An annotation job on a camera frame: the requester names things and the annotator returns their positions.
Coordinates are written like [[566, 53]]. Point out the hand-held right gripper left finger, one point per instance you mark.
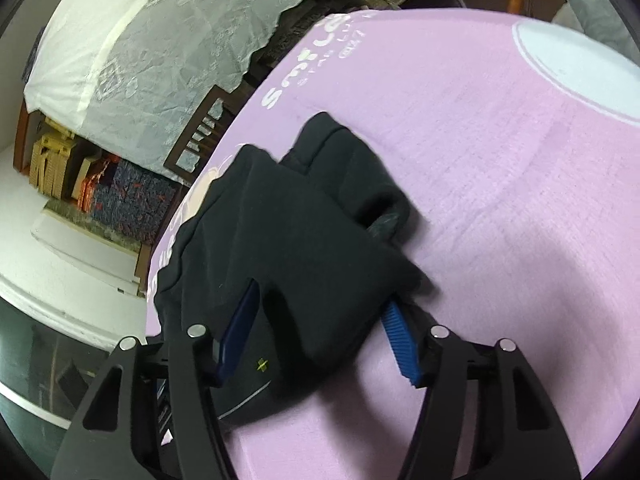
[[240, 330]]

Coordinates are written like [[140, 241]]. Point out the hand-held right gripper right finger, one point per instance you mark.
[[400, 340]]

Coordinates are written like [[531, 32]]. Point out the black hoodie with yellow lining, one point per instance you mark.
[[300, 220]]

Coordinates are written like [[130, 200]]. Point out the stack of blue orange textiles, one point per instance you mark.
[[135, 195]]

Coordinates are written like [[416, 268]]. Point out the dark wooden chair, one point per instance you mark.
[[176, 166]]

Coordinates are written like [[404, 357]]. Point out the pink printed blanket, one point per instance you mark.
[[500, 185]]

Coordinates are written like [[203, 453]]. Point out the white board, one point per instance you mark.
[[75, 240]]

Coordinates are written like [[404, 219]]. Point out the green speckled panel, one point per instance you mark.
[[80, 216]]

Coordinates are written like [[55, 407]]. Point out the dark glass pane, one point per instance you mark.
[[35, 355]]

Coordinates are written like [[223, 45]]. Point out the stack of tan cardboard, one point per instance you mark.
[[50, 160]]

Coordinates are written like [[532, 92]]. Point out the white draped sheet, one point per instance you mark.
[[150, 35]]

